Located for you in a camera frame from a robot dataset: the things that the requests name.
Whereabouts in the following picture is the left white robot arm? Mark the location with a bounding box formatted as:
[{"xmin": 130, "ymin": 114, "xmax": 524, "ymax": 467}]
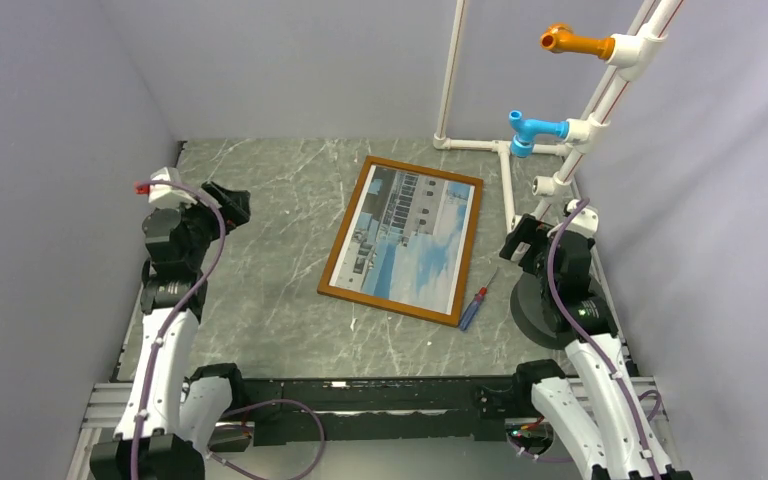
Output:
[{"xmin": 89, "ymin": 180, "xmax": 251, "ymax": 479}]

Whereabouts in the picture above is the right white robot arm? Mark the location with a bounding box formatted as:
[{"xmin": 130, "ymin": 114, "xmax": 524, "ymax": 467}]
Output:
[{"xmin": 500, "ymin": 215, "xmax": 692, "ymax": 479}]

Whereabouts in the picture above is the blue pipe fitting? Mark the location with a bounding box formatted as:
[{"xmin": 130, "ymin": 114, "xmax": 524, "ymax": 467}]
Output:
[{"xmin": 508, "ymin": 110, "xmax": 570, "ymax": 158}]

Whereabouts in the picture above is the orange pipe fitting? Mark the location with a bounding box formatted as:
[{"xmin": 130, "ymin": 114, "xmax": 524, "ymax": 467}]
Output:
[{"xmin": 540, "ymin": 23, "xmax": 616, "ymax": 60}]

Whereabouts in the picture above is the black round disc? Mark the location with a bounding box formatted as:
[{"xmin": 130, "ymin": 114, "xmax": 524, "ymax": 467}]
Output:
[{"xmin": 509, "ymin": 271, "xmax": 617, "ymax": 351}]

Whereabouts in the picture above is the red blue screwdriver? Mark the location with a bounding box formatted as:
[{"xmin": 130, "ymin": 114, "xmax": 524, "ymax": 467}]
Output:
[{"xmin": 458, "ymin": 268, "xmax": 499, "ymax": 332}]

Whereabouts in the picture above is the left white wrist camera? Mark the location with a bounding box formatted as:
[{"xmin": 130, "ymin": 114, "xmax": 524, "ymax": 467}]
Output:
[{"xmin": 135, "ymin": 167, "xmax": 196, "ymax": 209}]

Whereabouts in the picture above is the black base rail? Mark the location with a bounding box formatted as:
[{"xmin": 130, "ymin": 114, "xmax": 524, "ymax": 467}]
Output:
[{"xmin": 215, "ymin": 375, "xmax": 554, "ymax": 451}]

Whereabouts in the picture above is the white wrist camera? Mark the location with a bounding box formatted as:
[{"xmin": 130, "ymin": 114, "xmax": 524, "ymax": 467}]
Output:
[
  {"xmin": 564, "ymin": 199, "xmax": 599, "ymax": 238},
  {"xmin": 135, "ymin": 167, "xmax": 196, "ymax": 209}
]

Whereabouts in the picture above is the wooden picture frame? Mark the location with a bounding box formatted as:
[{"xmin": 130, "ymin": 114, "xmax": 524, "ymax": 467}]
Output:
[{"xmin": 317, "ymin": 156, "xmax": 484, "ymax": 327}]

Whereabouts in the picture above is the white PVC pipe stand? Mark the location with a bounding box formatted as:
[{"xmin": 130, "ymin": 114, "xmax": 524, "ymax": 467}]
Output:
[{"xmin": 432, "ymin": 0, "xmax": 685, "ymax": 266}]

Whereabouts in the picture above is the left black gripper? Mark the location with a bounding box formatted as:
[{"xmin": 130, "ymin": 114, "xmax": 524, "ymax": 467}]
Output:
[{"xmin": 170, "ymin": 180, "xmax": 250, "ymax": 269}]

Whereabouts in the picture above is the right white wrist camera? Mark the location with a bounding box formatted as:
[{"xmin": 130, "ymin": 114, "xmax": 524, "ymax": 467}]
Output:
[{"xmin": 564, "ymin": 199, "xmax": 599, "ymax": 238}]

